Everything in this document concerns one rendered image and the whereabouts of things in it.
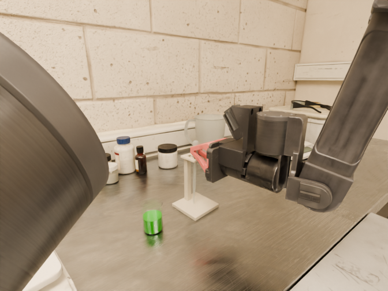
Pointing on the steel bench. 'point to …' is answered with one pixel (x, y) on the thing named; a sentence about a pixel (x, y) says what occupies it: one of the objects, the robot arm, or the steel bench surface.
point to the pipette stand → (197, 208)
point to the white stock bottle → (125, 155)
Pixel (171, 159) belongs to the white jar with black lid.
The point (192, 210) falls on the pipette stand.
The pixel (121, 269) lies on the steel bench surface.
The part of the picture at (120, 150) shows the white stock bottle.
